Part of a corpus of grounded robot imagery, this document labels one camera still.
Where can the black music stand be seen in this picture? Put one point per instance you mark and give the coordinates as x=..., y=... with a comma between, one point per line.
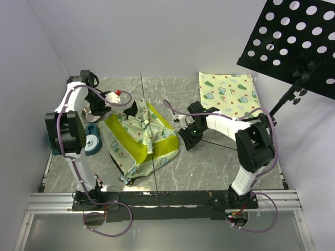
x=293, y=41

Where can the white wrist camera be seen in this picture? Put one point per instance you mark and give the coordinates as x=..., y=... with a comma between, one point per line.
x=180, y=119
x=114, y=97

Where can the blue owl puzzle piece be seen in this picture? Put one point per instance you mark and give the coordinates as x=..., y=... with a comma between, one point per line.
x=125, y=180

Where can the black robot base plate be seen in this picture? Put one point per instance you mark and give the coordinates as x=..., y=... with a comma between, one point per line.
x=164, y=205

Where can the teal double pet bowl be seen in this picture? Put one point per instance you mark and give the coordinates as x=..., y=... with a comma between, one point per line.
x=86, y=142

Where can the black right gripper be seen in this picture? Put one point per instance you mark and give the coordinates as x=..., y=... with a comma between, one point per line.
x=190, y=141

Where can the stainless steel pet bowl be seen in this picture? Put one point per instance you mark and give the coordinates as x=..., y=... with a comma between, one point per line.
x=92, y=115

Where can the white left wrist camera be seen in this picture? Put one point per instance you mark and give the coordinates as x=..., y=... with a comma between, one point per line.
x=114, y=97

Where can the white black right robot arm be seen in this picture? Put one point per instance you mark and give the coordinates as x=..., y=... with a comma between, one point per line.
x=254, y=138

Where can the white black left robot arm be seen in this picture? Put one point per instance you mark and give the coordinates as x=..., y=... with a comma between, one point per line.
x=68, y=111

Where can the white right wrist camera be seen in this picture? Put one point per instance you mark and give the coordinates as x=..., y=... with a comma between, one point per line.
x=180, y=119

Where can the green patterned tent mat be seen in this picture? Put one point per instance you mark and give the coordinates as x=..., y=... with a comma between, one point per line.
x=234, y=95

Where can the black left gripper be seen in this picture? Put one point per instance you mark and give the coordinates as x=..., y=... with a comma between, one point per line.
x=101, y=110

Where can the green patterned pet tent fabric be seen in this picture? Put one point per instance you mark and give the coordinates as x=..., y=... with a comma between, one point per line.
x=139, y=145

